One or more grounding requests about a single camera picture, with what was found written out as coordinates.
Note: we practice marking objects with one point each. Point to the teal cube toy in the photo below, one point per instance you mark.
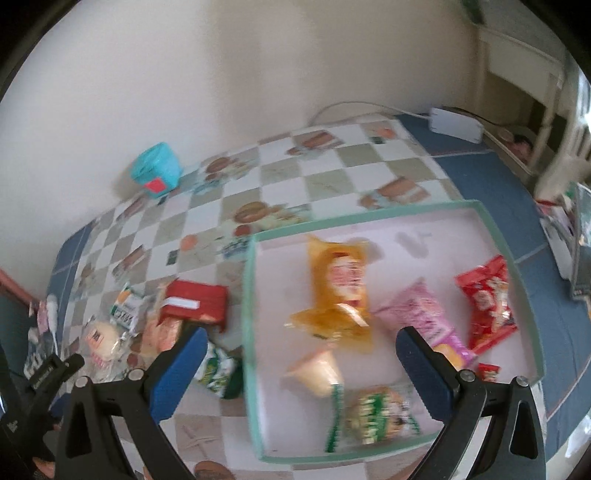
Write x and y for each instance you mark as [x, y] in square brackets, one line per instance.
[154, 164]

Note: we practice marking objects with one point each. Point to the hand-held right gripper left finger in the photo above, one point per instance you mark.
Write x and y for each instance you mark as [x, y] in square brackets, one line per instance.
[178, 374]

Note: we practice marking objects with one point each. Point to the white power strip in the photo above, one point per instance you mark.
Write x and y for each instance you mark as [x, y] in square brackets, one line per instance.
[455, 123]

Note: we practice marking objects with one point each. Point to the large red snack packet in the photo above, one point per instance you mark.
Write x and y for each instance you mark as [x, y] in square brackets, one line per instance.
[489, 300]

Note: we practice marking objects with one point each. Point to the black smartphone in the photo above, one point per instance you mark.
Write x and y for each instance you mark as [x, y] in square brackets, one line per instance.
[582, 249]

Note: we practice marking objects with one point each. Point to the pink snack packet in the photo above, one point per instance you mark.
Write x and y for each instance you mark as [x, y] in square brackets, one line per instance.
[418, 309]

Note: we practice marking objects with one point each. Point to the green white snack packet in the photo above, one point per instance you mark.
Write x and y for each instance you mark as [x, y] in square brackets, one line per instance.
[217, 374]

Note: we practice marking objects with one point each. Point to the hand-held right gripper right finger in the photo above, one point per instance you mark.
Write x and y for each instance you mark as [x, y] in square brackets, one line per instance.
[425, 378]

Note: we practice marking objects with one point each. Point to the cream wooden shelf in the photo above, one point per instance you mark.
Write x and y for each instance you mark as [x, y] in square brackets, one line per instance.
[512, 50]

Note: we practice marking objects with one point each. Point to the checkered blue-bordered tablecloth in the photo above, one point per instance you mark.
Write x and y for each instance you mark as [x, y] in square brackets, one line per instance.
[286, 175]

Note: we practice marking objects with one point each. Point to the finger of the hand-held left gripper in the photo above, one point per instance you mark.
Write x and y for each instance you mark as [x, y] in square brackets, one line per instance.
[57, 369]

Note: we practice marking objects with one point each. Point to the green-edged clear cookie packet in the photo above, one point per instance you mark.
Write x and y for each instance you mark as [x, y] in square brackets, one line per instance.
[374, 415]

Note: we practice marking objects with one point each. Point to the red cardboard box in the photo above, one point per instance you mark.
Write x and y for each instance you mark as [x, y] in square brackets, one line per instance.
[198, 295]

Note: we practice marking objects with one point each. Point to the reddish wooden frame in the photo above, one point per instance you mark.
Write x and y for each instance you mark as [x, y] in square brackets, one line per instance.
[14, 284]

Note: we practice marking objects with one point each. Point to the white phone stand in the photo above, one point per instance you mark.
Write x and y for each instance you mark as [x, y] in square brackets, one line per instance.
[561, 240]

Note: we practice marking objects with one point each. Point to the pale yellow bun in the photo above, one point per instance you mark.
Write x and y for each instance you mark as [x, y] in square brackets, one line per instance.
[316, 371]

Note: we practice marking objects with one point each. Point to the beige biscuit packet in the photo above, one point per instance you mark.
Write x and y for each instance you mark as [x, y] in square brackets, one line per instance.
[161, 332]

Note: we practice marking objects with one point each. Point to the shallow teal cardboard box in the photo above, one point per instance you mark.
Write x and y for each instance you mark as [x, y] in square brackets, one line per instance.
[277, 277]

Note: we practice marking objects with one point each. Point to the yellow snack packet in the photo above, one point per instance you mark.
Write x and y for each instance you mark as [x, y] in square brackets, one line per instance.
[341, 286]

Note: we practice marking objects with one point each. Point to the round bun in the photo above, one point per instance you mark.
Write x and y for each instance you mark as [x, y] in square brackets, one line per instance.
[99, 341]

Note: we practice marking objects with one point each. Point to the small green white carton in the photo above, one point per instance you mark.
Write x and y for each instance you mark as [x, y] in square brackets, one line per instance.
[127, 309]

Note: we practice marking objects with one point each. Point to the small red candy packet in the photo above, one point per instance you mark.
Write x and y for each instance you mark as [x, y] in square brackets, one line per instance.
[488, 371]

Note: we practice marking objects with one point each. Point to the small clear cup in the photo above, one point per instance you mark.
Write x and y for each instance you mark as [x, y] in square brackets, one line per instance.
[506, 135]

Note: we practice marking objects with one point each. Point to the white plastic chair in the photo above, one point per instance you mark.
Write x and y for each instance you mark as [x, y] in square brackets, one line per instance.
[561, 161]

